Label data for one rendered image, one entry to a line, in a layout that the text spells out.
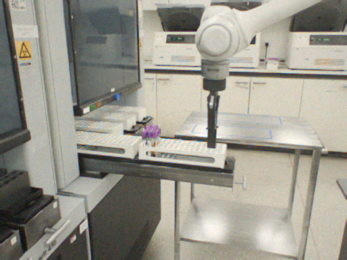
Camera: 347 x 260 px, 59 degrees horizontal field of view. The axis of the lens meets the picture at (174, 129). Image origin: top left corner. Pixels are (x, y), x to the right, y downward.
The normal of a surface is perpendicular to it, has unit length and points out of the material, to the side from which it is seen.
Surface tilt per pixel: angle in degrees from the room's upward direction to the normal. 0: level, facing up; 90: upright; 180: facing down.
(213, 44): 93
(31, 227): 90
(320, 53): 90
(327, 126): 90
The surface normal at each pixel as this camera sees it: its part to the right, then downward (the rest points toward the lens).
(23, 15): 0.97, 0.07
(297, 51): -0.25, 0.29
